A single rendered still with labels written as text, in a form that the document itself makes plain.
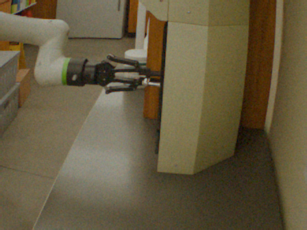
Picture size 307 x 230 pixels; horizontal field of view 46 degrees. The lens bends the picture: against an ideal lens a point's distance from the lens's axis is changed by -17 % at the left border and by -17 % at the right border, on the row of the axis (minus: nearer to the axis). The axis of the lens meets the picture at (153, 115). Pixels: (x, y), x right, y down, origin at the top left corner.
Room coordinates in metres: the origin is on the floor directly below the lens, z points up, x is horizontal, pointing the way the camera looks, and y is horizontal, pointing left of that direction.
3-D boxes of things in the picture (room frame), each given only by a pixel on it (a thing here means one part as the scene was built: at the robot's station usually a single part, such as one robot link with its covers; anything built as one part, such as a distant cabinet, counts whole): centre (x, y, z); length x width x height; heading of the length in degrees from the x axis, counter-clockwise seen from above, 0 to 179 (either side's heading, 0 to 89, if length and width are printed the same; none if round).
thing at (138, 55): (1.83, 0.08, 1.02); 0.13 x 0.13 x 0.15
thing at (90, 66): (1.23, 0.17, 1.20); 0.09 x 0.07 x 0.08; 86
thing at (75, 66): (1.23, 0.25, 1.20); 0.12 x 0.06 x 0.09; 176
